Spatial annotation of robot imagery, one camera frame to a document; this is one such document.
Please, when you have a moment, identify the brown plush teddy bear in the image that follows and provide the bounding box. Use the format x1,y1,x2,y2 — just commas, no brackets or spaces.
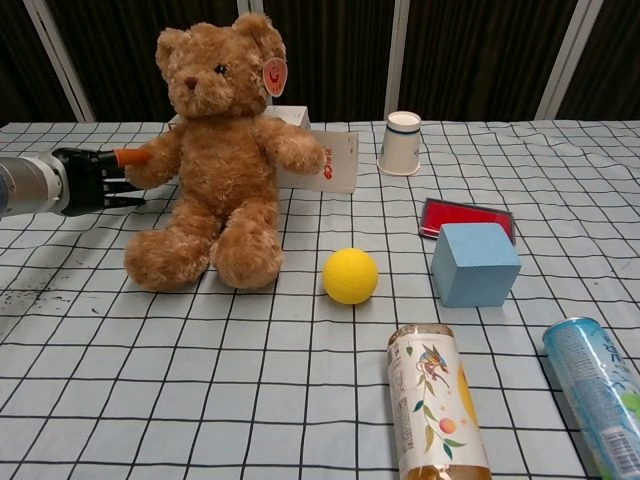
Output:
123,13,326,292

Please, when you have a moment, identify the white paper cup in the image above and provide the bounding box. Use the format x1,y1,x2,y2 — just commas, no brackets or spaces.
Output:
376,110,422,177

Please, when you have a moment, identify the flat white box red logo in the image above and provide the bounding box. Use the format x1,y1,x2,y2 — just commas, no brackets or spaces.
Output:
272,128,360,195

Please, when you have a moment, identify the tea bottle floral label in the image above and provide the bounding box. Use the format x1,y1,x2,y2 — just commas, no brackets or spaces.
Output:
386,323,494,480

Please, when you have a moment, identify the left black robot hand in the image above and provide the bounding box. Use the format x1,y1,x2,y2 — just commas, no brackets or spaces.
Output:
52,147,154,217

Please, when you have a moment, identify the light blue drink can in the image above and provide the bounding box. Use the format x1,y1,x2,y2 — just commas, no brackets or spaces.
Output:
542,316,640,480

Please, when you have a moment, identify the blue foam cube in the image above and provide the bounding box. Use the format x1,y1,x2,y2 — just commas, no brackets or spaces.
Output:
430,222,522,309

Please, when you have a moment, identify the yellow foam ball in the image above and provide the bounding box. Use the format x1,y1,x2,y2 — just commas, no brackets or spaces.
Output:
322,247,380,305

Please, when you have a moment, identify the black pleated curtain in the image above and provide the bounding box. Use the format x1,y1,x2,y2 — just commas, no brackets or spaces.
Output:
0,0,640,124

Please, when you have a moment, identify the round red paper hang tag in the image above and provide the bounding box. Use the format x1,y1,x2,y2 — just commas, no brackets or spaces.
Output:
262,56,290,99

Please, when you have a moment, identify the light blue checked tablecloth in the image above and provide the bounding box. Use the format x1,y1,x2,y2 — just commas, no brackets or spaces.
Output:
0,119,640,480

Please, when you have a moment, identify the red ink stamp pad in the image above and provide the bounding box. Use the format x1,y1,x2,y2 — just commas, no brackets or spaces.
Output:
417,197,516,246

